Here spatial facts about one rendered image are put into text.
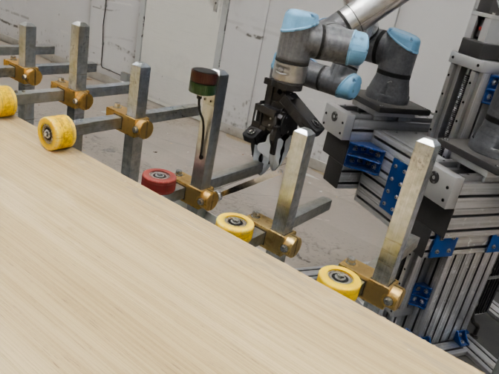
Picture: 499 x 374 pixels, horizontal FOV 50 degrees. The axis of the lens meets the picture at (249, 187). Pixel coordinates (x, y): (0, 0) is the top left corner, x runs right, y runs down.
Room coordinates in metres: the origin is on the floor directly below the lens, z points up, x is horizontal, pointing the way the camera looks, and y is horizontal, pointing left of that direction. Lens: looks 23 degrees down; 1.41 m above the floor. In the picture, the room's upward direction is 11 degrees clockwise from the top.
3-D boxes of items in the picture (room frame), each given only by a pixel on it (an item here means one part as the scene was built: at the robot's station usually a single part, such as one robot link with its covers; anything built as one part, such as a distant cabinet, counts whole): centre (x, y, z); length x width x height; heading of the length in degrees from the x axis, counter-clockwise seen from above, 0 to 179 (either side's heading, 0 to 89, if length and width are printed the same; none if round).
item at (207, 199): (1.23, 0.14, 0.85); 0.13 x 0.06 x 0.05; 57
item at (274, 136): (1.18, -0.04, 1.05); 0.05 x 0.02 x 0.09; 147
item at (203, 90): (1.18, 0.15, 1.12); 0.06 x 0.06 x 0.02
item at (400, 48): (1.89, -0.40, 1.21); 0.13 x 0.12 x 0.14; 59
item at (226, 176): (1.32, 0.10, 0.84); 0.43 x 0.03 x 0.04; 147
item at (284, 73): (1.21, -0.04, 1.19); 0.08 x 0.08 x 0.05
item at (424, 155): (0.94, -0.30, 0.93); 0.03 x 0.03 x 0.48; 57
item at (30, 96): (1.54, 0.55, 0.95); 0.50 x 0.04 x 0.04; 147
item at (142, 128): (1.37, 0.35, 0.95); 0.13 x 0.06 x 0.05; 57
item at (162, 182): (1.15, 0.21, 0.85); 0.08 x 0.08 x 0.11
